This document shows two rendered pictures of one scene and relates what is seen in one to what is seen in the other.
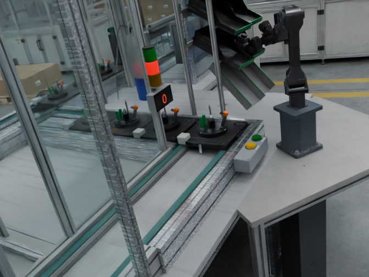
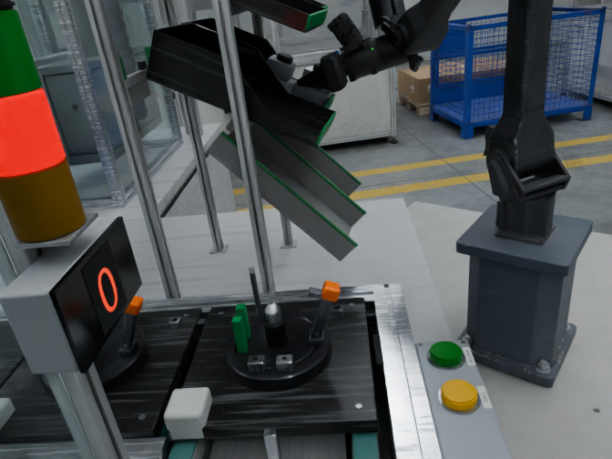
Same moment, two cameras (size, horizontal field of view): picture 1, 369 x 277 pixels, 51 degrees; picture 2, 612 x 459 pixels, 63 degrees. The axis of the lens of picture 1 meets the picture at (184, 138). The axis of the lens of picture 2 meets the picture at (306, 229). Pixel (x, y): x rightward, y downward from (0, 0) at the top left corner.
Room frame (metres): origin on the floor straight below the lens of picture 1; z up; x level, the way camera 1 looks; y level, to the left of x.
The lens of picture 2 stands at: (1.08, 0.08, 1.40)
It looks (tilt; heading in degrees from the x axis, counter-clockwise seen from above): 26 degrees down; 331
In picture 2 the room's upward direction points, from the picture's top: 7 degrees counter-clockwise
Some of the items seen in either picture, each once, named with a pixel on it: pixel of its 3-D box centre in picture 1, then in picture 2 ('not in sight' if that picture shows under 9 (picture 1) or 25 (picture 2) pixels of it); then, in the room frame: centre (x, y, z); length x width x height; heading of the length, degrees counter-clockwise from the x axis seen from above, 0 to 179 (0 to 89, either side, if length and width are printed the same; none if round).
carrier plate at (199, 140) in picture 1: (213, 132); (280, 358); (1.57, -0.13, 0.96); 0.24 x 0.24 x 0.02; 55
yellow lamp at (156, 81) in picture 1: (155, 79); (41, 197); (1.48, 0.07, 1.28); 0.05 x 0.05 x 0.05
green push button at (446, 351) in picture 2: (256, 138); (445, 356); (1.43, -0.30, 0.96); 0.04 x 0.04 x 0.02
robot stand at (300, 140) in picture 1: (298, 127); (519, 290); (1.47, -0.49, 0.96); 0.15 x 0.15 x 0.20; 20
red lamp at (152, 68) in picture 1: (152, 67); (16, 130); (1.48, 0.07, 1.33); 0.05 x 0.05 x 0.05
